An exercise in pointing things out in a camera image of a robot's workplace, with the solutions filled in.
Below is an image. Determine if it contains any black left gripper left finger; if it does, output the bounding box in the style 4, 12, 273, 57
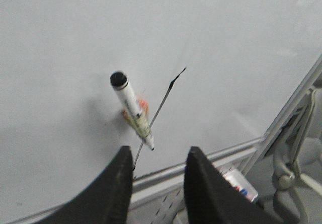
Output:
36, 145, 133, 223

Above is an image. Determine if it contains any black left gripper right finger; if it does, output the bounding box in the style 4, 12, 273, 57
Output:
184, 146, 281, 223

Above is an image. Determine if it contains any white whiteboard marker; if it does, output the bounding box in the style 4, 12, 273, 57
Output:
110, 71, 154, 151

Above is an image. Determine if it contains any white upper marker tray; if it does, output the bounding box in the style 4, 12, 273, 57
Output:
216, 166, 258, 204

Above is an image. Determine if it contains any grey office chair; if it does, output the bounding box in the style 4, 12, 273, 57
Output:
273, 88, 321, 223

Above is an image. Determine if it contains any whiteboard with aluminium frame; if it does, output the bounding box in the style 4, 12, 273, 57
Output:
1, 0, 321, 223

